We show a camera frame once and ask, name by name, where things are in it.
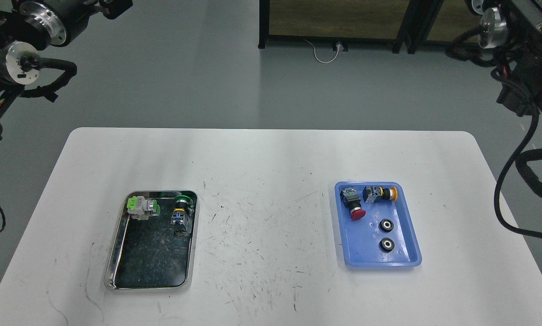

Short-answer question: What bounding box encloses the red mushroom push button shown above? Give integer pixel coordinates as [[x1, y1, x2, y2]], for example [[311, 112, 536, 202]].
[[340, 187, 366, 221]]

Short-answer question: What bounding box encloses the light green push button switch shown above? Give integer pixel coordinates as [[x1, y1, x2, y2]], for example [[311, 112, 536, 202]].
[[126, 196, 162, 221]]

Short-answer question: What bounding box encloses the blue plastic tray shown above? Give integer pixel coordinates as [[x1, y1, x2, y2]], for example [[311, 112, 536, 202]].
[[334, 181, 422, 268]]

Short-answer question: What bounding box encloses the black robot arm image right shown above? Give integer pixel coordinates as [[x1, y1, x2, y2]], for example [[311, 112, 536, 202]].
[[445, 0, 542, 240]]

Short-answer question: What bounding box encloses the yellow push button switch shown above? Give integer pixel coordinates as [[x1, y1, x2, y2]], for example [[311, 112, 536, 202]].
[[362, 186, 399, 203]]

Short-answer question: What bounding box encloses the black gear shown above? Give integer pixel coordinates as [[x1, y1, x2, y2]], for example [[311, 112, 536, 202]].
[[379, 219, 395, 233], [379, 237, 395, 252]]

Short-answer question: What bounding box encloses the black robot arm image left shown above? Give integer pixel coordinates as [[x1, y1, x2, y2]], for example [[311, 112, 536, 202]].
[[0, 0, 134, 141]]

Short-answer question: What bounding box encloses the black framed wooden cabinet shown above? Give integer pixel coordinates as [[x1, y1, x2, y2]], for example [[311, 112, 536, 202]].
[[258, 0, 422, 53]]

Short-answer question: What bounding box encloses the dark green push button switch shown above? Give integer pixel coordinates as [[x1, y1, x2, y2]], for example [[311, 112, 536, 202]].
[[170, 195, 195, 235]]

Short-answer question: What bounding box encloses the black framed cabinet right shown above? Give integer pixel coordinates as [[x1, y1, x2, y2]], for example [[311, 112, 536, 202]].
[[403, 0, 484, 54]]

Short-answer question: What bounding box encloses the white cable on floor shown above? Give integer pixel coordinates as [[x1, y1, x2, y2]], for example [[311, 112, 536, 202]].
[[303, 39, 345, 64]]

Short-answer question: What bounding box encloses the silver metal tray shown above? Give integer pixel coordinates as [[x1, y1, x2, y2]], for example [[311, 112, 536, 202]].
[[104, 190, 200, 291]]

